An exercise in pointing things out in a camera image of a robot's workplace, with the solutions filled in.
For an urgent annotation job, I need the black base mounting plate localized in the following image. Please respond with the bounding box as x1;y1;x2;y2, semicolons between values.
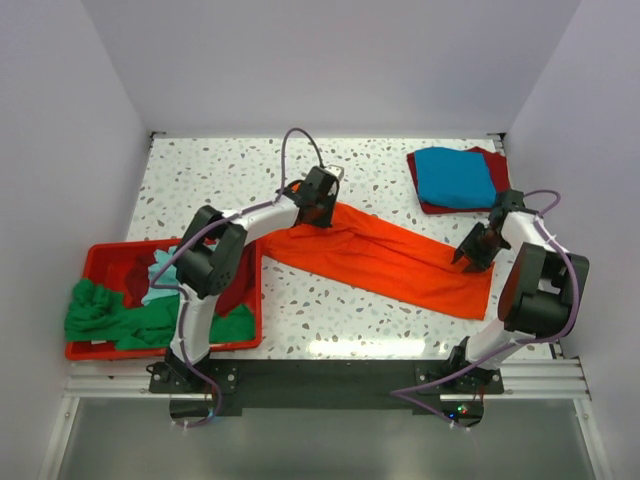
146;359;504;425

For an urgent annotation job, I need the light blue t shirt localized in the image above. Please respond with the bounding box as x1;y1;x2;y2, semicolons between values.
141;246;179;306

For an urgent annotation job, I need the red plastic bin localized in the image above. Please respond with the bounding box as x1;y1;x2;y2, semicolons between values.
64;239;262;361

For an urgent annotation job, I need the folded dark red t shirt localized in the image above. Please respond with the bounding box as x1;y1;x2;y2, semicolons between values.
407;147;511;215

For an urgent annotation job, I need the green t shirt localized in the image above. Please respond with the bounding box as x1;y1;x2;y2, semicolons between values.
63;278;257;350

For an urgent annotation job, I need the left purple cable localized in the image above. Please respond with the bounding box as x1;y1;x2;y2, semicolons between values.
149;127;328;401

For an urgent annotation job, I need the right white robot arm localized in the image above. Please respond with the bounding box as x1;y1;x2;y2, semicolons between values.
441;189;590;385

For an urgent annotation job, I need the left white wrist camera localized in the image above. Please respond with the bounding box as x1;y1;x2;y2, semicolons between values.
326;165;344;181

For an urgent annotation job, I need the folded blue t shirt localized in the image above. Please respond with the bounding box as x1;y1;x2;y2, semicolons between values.
414;147;497;210

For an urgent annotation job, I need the orange t shirt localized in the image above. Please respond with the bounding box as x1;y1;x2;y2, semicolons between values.
259;202;493;321

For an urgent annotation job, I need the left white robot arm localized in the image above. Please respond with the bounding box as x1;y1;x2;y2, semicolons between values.
164;165;344;392

